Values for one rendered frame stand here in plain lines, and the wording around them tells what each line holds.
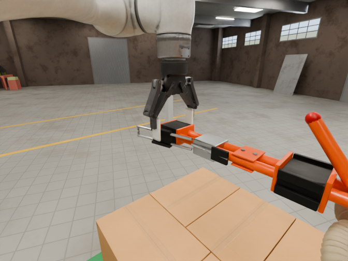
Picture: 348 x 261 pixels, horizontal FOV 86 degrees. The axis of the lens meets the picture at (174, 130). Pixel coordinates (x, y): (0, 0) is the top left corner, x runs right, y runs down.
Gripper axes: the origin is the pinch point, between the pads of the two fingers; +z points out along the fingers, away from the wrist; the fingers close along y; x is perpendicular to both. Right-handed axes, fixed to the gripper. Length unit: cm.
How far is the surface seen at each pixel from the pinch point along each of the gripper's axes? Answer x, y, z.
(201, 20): 733, 909, -239
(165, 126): 2.0, -1.7, -1.3
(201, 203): 25, 50, 74
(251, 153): -23.9, 1.3, -0.5
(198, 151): -11.3, -1.7, 2.6
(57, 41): 1423, 330, -144
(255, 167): -26.1, -1.6, 0.8
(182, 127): -2.4, 1.2, -1.4
